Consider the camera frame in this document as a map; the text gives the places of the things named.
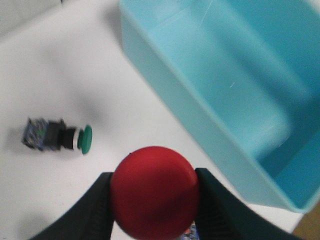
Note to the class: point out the red push button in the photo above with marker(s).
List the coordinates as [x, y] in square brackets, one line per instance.
[154, 194]

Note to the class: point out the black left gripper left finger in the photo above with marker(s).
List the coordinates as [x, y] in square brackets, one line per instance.
[90, 218]

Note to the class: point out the light blue plastic box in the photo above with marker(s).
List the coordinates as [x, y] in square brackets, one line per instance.
[243, 77]

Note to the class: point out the right green push button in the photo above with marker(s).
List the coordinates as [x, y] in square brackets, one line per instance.
[49, 135]

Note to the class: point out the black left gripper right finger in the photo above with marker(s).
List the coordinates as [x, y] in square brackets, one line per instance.
[222, 216]

